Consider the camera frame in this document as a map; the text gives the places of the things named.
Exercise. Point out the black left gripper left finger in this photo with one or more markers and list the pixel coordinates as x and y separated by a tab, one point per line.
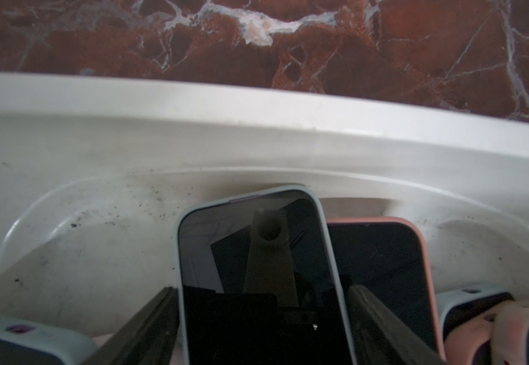
149	337

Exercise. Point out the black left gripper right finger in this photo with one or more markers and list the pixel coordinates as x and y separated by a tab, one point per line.
379	336

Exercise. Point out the phone with pink case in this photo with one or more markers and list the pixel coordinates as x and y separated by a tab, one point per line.
388	255

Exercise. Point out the phone with light blue case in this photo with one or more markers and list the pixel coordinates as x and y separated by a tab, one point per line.
258	282

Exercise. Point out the blue cased phone in box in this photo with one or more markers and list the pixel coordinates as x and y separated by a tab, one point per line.
455	307

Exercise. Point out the pink cased phone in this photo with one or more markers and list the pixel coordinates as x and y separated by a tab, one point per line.
499	335

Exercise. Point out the light blue cased phone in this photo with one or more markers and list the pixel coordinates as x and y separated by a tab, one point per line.
26	342

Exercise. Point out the white plastic storage box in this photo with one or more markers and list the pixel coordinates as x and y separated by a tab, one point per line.
95	172

